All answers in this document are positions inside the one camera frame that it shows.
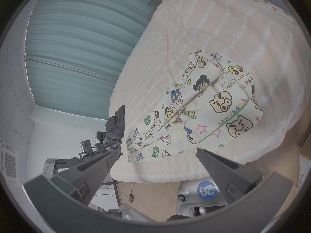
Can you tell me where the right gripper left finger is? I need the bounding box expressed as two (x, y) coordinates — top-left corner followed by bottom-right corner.
(50, 149), (123, 206)

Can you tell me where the black cable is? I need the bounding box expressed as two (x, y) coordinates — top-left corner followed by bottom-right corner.
(117, 182), (134, 202)

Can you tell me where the bed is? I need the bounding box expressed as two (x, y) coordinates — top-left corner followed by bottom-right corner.
(102, 0), (308, 203)

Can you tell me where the white printed pyjama top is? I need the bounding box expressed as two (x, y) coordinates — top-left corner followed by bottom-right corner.
(126, 50), (263, 164)

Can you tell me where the black garment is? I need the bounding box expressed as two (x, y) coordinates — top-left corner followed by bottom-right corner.
(105, 105), (127, 142)

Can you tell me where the ceiling air conditioner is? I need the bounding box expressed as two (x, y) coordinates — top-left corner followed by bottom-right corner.
(0, 140), (20, 184)

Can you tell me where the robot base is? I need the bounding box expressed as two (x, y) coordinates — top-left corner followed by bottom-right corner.
(89, 176), (230, 223)

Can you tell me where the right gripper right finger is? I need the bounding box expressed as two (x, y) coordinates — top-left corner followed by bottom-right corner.
(196, 148), (264, 205)

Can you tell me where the blue-green curtain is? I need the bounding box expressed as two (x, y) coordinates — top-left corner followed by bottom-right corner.
(24, 0), (152, 82)
(25, 57), (119, 119)

